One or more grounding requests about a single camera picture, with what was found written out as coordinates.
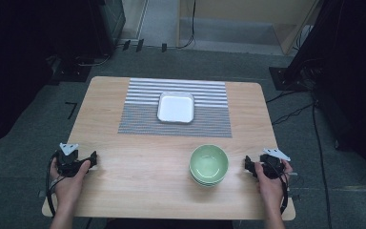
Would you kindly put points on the person's left hand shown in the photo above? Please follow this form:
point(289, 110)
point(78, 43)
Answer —
point(70, 187)

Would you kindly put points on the dark curtain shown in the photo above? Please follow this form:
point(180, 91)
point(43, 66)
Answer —
point(359, 79)
point(16, 63)

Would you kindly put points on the black metal stand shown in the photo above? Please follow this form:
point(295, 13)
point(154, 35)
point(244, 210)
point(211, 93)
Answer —
point(301, 63)

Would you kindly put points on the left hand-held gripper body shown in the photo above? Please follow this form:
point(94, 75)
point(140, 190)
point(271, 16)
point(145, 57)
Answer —
point(67, 160)

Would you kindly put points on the grey striped placemat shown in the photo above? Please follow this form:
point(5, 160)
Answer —
point(139, 122)

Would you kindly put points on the black equipment cabinet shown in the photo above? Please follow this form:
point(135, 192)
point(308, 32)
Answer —
point(108, 25)

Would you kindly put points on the small black floor block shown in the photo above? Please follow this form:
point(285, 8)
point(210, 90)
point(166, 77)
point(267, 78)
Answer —
point(164, 47)
point(126, 45)
point(139, 45)

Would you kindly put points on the black stand base plate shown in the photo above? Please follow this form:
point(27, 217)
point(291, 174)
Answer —
point(71, 71)

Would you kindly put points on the person's dark clothing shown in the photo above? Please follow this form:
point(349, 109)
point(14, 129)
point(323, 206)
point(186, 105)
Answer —
point(168, 224)

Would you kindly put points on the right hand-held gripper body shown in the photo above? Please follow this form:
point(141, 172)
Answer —
point(271, 165)

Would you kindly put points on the person's right hand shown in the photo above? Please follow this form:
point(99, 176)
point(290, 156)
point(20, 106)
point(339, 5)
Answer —
point(271, 187)

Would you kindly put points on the light wooden partition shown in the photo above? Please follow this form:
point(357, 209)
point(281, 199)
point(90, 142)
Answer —
point(241, 9)

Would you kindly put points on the white square plate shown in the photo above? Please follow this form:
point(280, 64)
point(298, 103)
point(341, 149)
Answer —
point(175, 107)

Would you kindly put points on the green bowl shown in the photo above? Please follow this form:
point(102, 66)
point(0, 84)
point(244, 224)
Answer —
point(208, 183)
point(208, 162)

